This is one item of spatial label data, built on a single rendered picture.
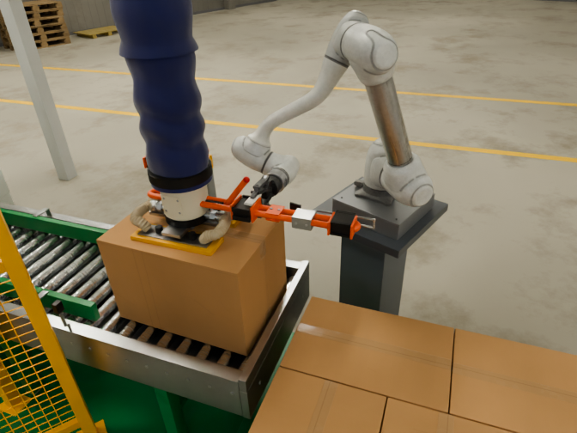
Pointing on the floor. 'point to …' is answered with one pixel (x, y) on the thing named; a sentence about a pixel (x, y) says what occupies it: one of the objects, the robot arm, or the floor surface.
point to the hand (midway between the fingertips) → (252, 209)
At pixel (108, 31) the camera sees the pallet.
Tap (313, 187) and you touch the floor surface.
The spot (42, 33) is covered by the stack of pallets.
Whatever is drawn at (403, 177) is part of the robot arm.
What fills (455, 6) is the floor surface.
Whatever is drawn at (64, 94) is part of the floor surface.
